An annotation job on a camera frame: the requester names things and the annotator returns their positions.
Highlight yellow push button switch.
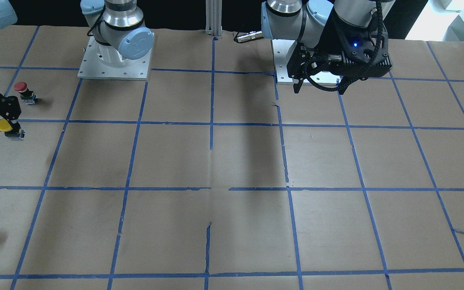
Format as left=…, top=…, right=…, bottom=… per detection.
left=0, top=119, right=25, bottom=140

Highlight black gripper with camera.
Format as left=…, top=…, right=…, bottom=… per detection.
left=289, top=16, right=392, bottom=95

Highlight brown paper table mat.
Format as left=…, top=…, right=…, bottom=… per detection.
left=0, top=26, right=464, bottom=290

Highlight aluminium frame post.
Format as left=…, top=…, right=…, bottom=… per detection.
left=205, top=0, right=222, bottom=39

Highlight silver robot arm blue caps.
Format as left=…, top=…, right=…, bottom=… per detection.
left=0, top=0, right=155, bottom=125

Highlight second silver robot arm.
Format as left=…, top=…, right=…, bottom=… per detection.
left=261, top=0, right=394, bottom=94

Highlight metal cable connector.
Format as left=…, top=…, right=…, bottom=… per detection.
left=233, top=31, right=264, bottom=44

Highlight red push button switch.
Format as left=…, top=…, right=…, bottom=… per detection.
left=13, top=81, right=37, bottom=105

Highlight grey metal base plate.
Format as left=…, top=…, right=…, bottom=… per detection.
left=77, top=36, right=153, bottom=81

